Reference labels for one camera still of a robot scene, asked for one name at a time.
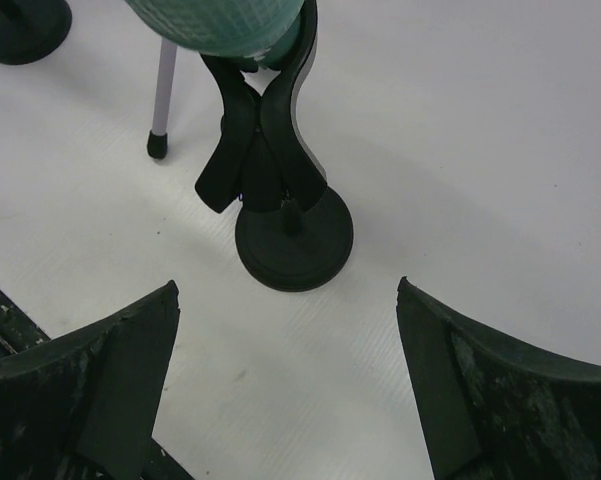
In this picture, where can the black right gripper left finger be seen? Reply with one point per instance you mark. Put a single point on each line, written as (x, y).
(84, 405)

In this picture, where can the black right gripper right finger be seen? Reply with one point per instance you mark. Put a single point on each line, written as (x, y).
(492, 406)

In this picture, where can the black clip microphone stand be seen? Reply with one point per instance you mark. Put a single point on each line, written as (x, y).
(294, 233)

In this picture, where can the lilac tripod music stand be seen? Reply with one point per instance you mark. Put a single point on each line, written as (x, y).
(157, 143)

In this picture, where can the green toy microphone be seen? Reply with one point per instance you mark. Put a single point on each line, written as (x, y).
(253, 34)

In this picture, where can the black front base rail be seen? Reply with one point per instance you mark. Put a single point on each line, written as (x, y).
(18, 332)

